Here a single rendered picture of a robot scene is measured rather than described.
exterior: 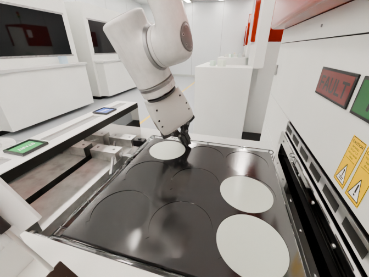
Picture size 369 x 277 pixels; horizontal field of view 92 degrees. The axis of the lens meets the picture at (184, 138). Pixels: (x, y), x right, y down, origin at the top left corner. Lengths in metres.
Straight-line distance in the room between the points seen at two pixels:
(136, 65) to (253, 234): 0.36
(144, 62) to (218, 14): 7.98
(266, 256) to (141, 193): 0.23
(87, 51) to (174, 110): 4.56
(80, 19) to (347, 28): 4.80
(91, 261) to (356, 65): 0.40
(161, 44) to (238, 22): 7.92
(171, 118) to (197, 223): 0.24
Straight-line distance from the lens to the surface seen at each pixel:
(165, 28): 0.33
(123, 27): 0.37
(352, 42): 0.38
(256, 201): 0.38
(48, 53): 4.18
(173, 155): 0.47
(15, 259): 0.25
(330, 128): 0.37
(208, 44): 8.29
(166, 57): 0.35
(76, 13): 5.02
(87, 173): 0.50
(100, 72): 4.91
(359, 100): 0.32
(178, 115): 0.45
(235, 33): 8.21
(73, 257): 0.24
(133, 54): 0.38
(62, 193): 0.47
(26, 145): 0.52
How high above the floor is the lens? 1.15
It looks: 27 degrees down
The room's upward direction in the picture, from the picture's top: straight up
